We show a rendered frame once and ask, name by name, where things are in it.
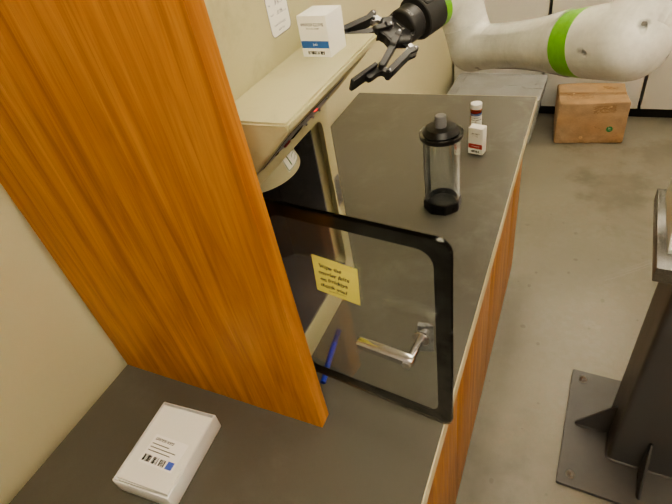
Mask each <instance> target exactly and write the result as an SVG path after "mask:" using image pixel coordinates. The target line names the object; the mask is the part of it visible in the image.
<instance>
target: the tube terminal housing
mask: <svg viewBox="0 0 672 504"><path fill-rule="evenodd" d="M204 2H205V5H206V8H207V12H208V15H209V18H210V22H211V25H212V28H213V31H214V35H215V38H216V41H217V45H218V48H219V51H220V55H221V58H222V61H223V65H224V68H225V71H226V75H227V78H228V81H229V85H230V88H231V91H232V95H233V98H234V101H236V100H237V99H238V98H239V97H240V96H242V95H243V94H244V93H245V92H247V91H248V90H249V89H250V88H251V87H253V86H254V85H255V84H256V83H257V82H259V81H260V80H261V79H262V78H264V77H265V76H266V75H267V74H268V73H270V72H271V71H272V70H273V69H275V68H276V67H277V66H278V65H279V64H281V63H282V62H283V61H284V60H285V59H287V58H288V57H289V56H290V55H292V54H293V53H294V52H295V51H296V50H298V49H299V48H300V47H301V46H302V44H301V39H300V34H299V29H298V24H297V19H296V16H297V15H299V14H300V13H302V12H303V11H305V10H307V9H308V8H309V5H308V0H287V4H288V9H289V14H290V19H291V24H292V27H291V28H290V29H288V30H287V31H285V32H284V33H283V34H281V35H280V36H279V37H277V38H276V39H275V40H273V37H272V32H271V28H270V24H269V19H268V15H267V11H266V6H265V2H264V0H204ZM320 110H321V111H320V112H319V111H318V112H317V113H316V114H315V115H314V119H312V118H311V119H310V120H309V121H308V122H307V124H308V125H307V126H306V125H305V126H304V127H303V128H302V129H301V130H300V131H299V133H298V134H297V135H296V136H295V137H294V138H293V139H292V140H291V142H290V143H289V144H288V146H287V147H286V148H283V149H282V150H281V151H280V152H279V154H278V155H277V156H276V157H275V158H274V159H273V160H272V161H271V162H270V163H269V164H268V165H267V166H266V167H265V169H264V170H262V171H261V172H260V173H259V174H258V176H257V177H258V181H259V184H260V185H261V184H262V183H263V182H264V181H265V179H266V178H267V177H268V176H269V175H270V174H271V173H272V172H273V171H274V169H275V168H276V167H277V166H278V165H279V164H280V163H281V162H282V161H283V160H284V158H285V157H286V156H287V155H288V154H289V153H290V152H291V151H292V150H293V148H294V147H295V146H296V145H297V144H298V143H299V142H300V141H301V140H302V138H303V137H304V136H305V135H306V134H307V133H308V132H309V131H310V130H311V133H312V138H313V143H314V148H315V153H316V157H317V162H318V167H319V172H320V177H321V182H322V187H323V192H324V196H325V201H326V206H327V211H328V212H332V213H337V214H341V215H346V213H345V207H344V202H342V203H341V205H340V206H339V205H338V199H337V194H336V188H335V183H334V178H335V176H336V175H337V174H338V175H339V173H338V168H337V162H336V156H335V151H334V145H333V139H332V134H331V128H330V122H329V117H328V111H327V105H326V102H325V104H324V105H323V106H322V107H321V108H320Z"/></svg>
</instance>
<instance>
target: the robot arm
mask: <svg viewBox="0 0 672 504"><path fill-rule="evenodd" d="M573 9H575V8H570V9H568V10H565V11H561V12H558V13H555V14H551V15H548V16H544V17H540V18H535V19H530V20H525V21H517V22H507V23H493V24H490V21H489V19H488V16H487V13H486V9H485V4H484V0H403V1H402V2H401V5H400V7H399V8H397V9H396V10H394V11H393V12H392V13H391V14H390V15H389V16H387V17H382V18H381V17H379V16H377V15H376V10H371V11H370V12H369V13H368V14H367V15H365V16H363V17H361V18H359V19H356V20H354V21H352V22H350V23H348V24H345V25H344V32H345V34H368V33H375V35H377V38H376V41H380V42H382V43H384V44H385V46H386V47H387V50H386V52H385V54H384V55H383V57H382V59H381V61H380V62H379V65H378V64H377V63H376V62H374V63H373V64H372V65H370V66H369V67H367V68H366V69H364V70H363V71H362V72H360V73H359V74H357V75H356V76H354V77H353V78H352V79H351V81H350V86H349V90H350V91H353V90H354V89H356V88H357V87H359V86H360V85H361V84H363V83H364V82H367V83H370V82H372V81H373V80H374V79H376V78H377V77H380V76H383V77H385V80H390V79H391V78H392V77H393V76H394V75H395V74H396V73H397V72H398V71H399V70H400V69H401V68H402V67H403V66H404V65H405V64H406V63H407V62H408V61H409V60H411V59H413V58H415V57H416V55H417V52H418V49H419V47H418V46H417V45H414V46H413V44H412V43H413V42H414V41H416V40H417V39H418V40H423V39H425V38H427V37H428V36H430V35H431V34H433V33H434V32H435V31H437V30H438V29H440V28H441V27H442V28H443V31H444V34H445V37H446V41H447V45H448V49H449V53H450V57H451V60H452V61H453V63H454V64H455V65H456V66H457V67H458V68H459V69H461V70H463V71H467V72H474V71H479V70H486V69H495V68H496V69H519V70H529V71H537V72H543V73H549V74H554V75H558V76H563V77H567V78H570V77H575V78H583V79H592V80H603V81H618V82H627V81H633V80H637V79H640V78H643V77H645V76H647V75H649V74H650V73H652V72H653V71H655V70H656V69H657V68H659V67H660V66H661V65H662V64H663V63H664V61H665V60H666V59H667V57H668V56H669V54H670V53H671V51H672V0H613V1H612V2H611V3H605V4H600V5H594V6H589V7H584V8H580V9H575V10H573ZM570 10H571V11H570ZM374 24H376V25H374ZM370 26H373V27H371V28H368V27H370ZM366 28H367V29H366ZM396 48H406V50H405V51H404V52H403V53H402V54H401V55H400V56H399V57H398V58H397V59H396V60H395V61H394V62H393V63H392V64H391V65H390V66H389V67H388V68H386V66H387V64H388V63H389V61H390V59H391V57H392V56H393V54H394V52H395V50H396ZM377 66H378V67H377Z"/></svg>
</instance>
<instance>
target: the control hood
mask: <svg viewBox="0 0 672 504"><path fill-rule="evenodd" d="M376 38H377V35H375V33H368V34H345V39H346V46H345V47H344V48H343V49H342V50H340V51H339V52H338V53H337V54H335V55H334V56H333V57H304V55H303V50H302V46H301V47H300V48H299V49H298V50H296V51H295V52H294V53H293V54H292V55H290V56H289V57H288V58H287V59H285V60H284V61H283V62H282V63H281V64H279V65H278V66H277V67H276V68H275V69H273V70H272V71H271V72H270V73H268V74H267V75H266V76H265V77H264V78H262V79H261V80H260V81H259V82H257V83H256V84H255V85H254V86H253V87H251V88H250V89H249V90H248V91H247V92H245V93H244V94H243V95H242V96H240V97H239V98H238V99H237V100H236V101H235V104H236V108H237V111H238V114H239V118H240V121H241V124H242V128H243V131H244V134H245V138H246V141H247V144H248V148H249V151H250V154H251V158H252V161H253V164H254V168H255V171H256V174H257V176H258V174H259V173H260V172H261V171H262V170H263V169H264V167H265V166H266V165H267V163H268V162H269V161H270V159H271V158H272V157H273V155H274V154H275V153H276V152H277V150H278V149H279V148H280V146H281V145H282V144H283V142H284V141H285V140H286V139H287V137H288V136H289V135H290V134H291V133H292V132H293V130H294V129H295V128H296V127H297V126H298V125H299V124H300V123H301V122H302V121H303V120H304V119H305V118H306V117H307V116H308V115H309V114H310V113H311V111H312V110H313V109H314V108H315V107H316V106H317V105H318V104H319V103H320V102H321V101H322V100H323V99H324V98H325V97H326V96H327V95H328V94H329V92H330V91H331V90H332V89H333V88H334V87H335V86H336V85H337V84H338V83H339V82H340V81H341V80H342V79H343V78H344V79H343V80H342V81H341V82H340V84H339V85H338V86H337V88H336V89H335V90H334V91H333V93H332V94H331V95H330V96H329V98H330V97H331V96H332V95H333V94H334V93H335V92H336V91H337V89H338V88H339V87H340V86H341V84H342V83H343V82H344V81H345V79H346V78H347V77H348V76H349V74H350V73H351V72H352V71H353V69H354V68H355V67H356V66H357V64H358V63H359V62H360V61H361V59H362V58H363V57H364V56H365V54H366V53H367V52H368V51H369V49H370V48H371V47H372V46H373V44H374V43H375V42H376ZM329 98H328V99H329ZM328 99H327V100H328ZM327 100H326V101H327ZM326 101H325V102H326Z"/></svg>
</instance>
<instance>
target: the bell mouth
mask: <svg viewBox="0 0 672 504"><path fill-rule="evenodd" d="M299 166H300V157H299V155H298V154H297V153H296V151H295V150H294V148H293V150H292V151H291V152H290V153H289V154H288V155H287V156H286V157H285V158H284V160H283V161H282V162H281V163H280V164H279V165H278V166H277V167H276V168H275V169H274V171H273V172H272V173H271V174H270V175H269V176H268V177H267V178H266V179H265V181H264V182H263V183H262V184H261V185H260V187H261V191H262V193H263V192H266V191H269V190H271V189H274V188H276V187H278V186H280V185H282V184H283V183H285V182H286V181H288V180H289V179H290V178H291V177H292V176H293V175H294V174H295V173H296V172H297V170H298V168H299Z"/></svg>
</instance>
